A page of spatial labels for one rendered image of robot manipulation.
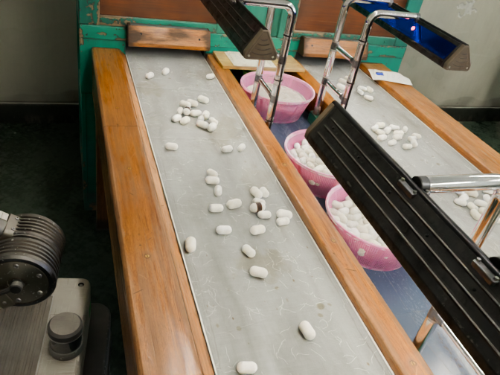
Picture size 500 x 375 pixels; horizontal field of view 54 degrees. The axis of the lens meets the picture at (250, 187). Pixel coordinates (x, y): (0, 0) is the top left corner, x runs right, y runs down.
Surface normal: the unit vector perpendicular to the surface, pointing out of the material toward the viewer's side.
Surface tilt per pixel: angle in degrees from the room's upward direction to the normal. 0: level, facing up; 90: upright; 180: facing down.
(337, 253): 0
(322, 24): 90
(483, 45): 90
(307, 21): 90
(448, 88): 88
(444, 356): 0
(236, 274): 0
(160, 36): 67
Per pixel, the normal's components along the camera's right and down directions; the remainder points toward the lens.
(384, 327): 0.17, -0.81
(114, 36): 0.30, 0.58
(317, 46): 0.34, 0.21
